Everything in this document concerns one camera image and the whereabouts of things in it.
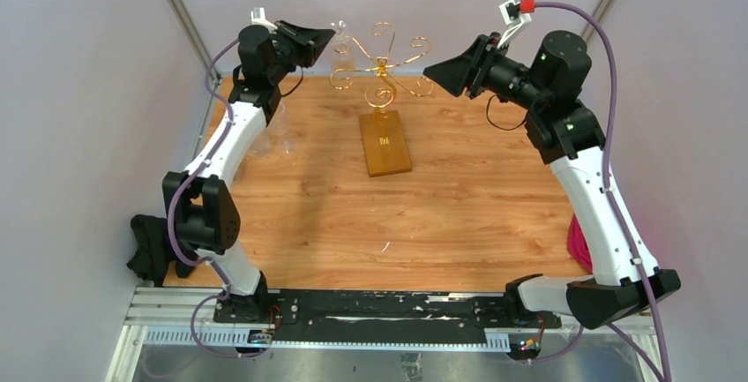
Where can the black cloth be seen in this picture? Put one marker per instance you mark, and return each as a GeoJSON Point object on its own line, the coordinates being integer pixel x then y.
{"type": "Point", "coordinates": [154, 253]}

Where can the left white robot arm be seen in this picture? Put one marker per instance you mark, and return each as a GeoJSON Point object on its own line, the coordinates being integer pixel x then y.
{"type": "Point", "coordinates": [203, 221]}

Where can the ribbed glass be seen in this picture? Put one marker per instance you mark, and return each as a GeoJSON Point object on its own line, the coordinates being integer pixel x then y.
{"type": "Point", "coordinates": [237, 175]}
{"type": "Point", "coordinates": [261, 146]}

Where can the wooden rack base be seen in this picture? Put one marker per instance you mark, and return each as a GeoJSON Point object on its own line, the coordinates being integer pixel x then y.
{"type": "Point", "coordinates": [384, 143]}

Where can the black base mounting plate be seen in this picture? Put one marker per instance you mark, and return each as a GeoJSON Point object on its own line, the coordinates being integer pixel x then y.
{"type": "Point", "coordinates": [383, 317]}

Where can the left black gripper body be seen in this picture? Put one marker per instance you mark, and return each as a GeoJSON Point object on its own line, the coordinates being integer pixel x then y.
{"type": "Point", "coordinates": [288, 54]}

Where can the pink cloth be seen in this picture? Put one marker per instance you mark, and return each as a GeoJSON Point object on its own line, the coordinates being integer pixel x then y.
{"type": "Point", "coordinates": [577, 246]}

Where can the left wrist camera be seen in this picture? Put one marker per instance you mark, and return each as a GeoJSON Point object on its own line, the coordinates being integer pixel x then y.
{"type": "Point", "coordinates": [258, 18]}

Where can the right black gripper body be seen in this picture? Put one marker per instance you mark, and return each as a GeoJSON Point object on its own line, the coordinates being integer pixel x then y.
{"type": "Point", "coordinates": [496, 72]}

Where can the wine glass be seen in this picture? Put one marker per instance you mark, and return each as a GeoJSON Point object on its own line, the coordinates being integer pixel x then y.
{"type": "Point", "coordinates": [280, 131]}
{"type": "Point", "coordinates": [343, 60]}

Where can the aluminium frame rail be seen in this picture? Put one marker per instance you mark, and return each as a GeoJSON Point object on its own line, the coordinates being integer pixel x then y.
{"type": "Point", "coordinates": [220, 325]}

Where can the gold wire glass rack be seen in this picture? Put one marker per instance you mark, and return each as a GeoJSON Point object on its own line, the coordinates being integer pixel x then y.
{"type": "Point", "coordinates": [385, 88]}

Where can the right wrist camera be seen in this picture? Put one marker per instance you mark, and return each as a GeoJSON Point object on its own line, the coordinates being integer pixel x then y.
{"type": "Point", "coordinates": [516, 15]}

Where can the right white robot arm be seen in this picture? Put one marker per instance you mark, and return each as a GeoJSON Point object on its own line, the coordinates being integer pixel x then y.
{"type": "Point", "coordinates": [625, 277]}

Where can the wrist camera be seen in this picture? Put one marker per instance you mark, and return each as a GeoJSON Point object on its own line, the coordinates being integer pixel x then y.
{"type": "Point", "coordinates": [516, 15]}
{"type": "Point", "coordinates": [258, 18]}

